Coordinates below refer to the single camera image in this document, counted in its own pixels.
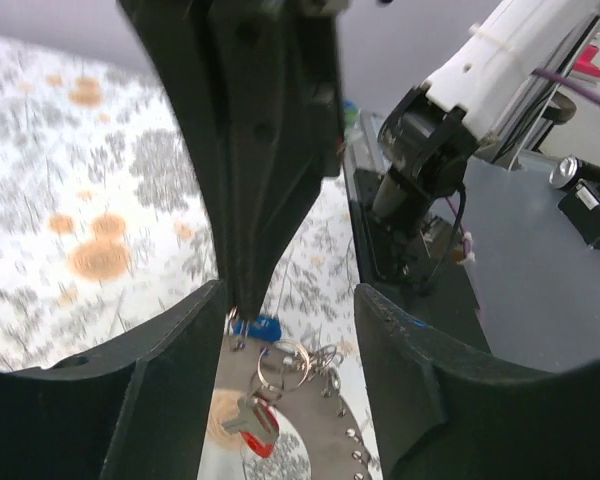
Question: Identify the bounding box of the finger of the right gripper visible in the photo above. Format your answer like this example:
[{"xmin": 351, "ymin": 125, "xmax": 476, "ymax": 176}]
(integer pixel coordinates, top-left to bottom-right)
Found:
[
  {"xmin": 119, "ymin": 0, "xmax": 236, "ymax": 308},
  {"xmin": 209, "ymin": 1, "xmax": 344, "ymax": 320}
]

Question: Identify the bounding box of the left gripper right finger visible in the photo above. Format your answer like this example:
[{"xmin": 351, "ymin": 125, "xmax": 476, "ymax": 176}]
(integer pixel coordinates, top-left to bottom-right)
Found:
[{"xmin": 354, "ymin": 284, "xmax": 600, "ymax": 479}]

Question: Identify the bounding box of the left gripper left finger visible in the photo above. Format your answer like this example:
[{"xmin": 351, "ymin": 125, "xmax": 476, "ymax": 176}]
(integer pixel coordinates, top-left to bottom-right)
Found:
[{"xmin": 0, "ymin": 281, "xmax": 226, "ymax": 479}]

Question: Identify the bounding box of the red key tag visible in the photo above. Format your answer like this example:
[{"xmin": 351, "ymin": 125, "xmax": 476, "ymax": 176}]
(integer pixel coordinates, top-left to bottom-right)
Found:
[{"xmin": 222, "ymin": 395, "xmax": 279, "ymax": 458}]

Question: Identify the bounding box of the blue key tag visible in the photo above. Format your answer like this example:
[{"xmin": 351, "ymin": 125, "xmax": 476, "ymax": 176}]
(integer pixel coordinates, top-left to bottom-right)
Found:
[{"xmin": 233, "ymin": 315, "xmax": 282, "ymax": 343}]

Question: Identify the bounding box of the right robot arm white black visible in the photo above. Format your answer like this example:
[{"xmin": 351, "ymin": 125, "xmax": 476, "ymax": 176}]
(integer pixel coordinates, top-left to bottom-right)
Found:
[{"xmin": 121, "ymin": 1, "xmax": 594, "ymax": 320}]

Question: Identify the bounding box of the green blue carton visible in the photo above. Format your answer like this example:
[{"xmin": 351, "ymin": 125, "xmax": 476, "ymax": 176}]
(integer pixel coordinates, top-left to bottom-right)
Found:
[{"xmin": 343, "ymin": 100, "xmax": 359, "ymax": 130}]

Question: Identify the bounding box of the floral table mat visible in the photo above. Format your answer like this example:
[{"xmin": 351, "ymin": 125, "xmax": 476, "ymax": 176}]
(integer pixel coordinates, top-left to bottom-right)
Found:
[{"xmin": 0, "ymin": 37, "xmax": 382, "ymax": 479}]

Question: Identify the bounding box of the black box on desk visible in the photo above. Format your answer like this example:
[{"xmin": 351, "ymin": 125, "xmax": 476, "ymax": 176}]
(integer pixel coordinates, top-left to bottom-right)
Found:
[{"xmin": 558, "ymin": 180, "xmax": 600, "ymax": 250}]

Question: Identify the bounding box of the metal can on desk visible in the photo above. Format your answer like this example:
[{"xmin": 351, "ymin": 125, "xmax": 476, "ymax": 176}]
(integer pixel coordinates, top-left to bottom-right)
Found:
[{"xmin": 549, "ymin": 156, "xmax": 600, "ymax": 191}]

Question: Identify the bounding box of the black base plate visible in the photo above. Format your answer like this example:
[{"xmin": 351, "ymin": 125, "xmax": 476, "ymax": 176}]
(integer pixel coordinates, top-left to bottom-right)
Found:
[{"xmin": 344, "ymin": 140, "xmax": 491, "ymax": 353}]

